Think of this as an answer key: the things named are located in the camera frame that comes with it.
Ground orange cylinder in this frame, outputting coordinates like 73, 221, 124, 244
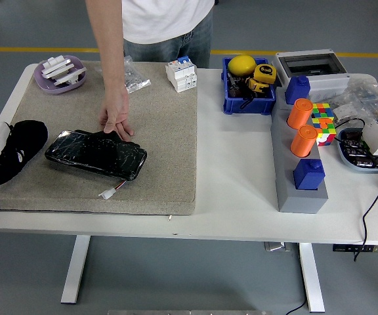
286, 98, 314, 130
289, 124, 318, 158

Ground white circuit breaker blue switch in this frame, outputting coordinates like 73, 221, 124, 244
165, 55, 198, 93

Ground clear bags of parts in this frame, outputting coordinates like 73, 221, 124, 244
310, 77, 378, 127

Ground yellow lemon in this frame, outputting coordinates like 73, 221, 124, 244
227, 54, 257, 77

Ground yellow and black tool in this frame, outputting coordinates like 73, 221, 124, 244
245, 77, 270, 96

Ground light blue tray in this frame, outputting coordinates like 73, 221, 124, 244
335, 127, 378, 174

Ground white connector with wires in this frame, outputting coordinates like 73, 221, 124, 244
98, 180, 127, 199

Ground blue plastic bin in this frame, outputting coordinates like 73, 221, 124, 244
221, 57, 277, 116

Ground grey white distribution box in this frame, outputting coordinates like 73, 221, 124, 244
271, 49, 350, 101

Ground person's right hand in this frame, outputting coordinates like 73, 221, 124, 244
98, 87, 134, 142

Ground colourful puzzle cube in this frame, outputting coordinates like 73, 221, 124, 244
310, 102, 337, 147

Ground black table control panel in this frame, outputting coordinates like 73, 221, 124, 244
332, 244, 378, 253

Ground black cracked glass panel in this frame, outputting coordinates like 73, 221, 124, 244
44, 129, 148, 181

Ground yellow tape measure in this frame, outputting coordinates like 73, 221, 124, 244
253, 64, 278, 85

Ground grey shape sorter base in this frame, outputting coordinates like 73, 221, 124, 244
270, 88, 329, 214

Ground black electronic modules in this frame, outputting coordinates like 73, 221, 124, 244
341, 130, 378, 168

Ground grey box under table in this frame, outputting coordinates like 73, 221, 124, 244
263, 241, 291, 253

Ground black floor cable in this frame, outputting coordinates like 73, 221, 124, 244
285, 299, 309, 315

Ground person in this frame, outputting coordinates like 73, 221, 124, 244
84, 0, 215, 69

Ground clear bag of screws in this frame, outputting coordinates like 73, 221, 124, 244
93, 55, 152, 95

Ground white table leg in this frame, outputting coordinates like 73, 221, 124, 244
299, 242, 326, 313
60, 234, 91, 305

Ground blue block with knob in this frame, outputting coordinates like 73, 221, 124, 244
293, 158, 326, 190
284, 74, 311, 106

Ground purple tray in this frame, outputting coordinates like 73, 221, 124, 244
33, 54, 88, 95

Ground white plastic clip part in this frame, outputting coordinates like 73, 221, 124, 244
53, 67, 87, 87
41, 56, 75, 79

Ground grey-brown mat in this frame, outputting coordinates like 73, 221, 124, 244
0, 60, 199, 216

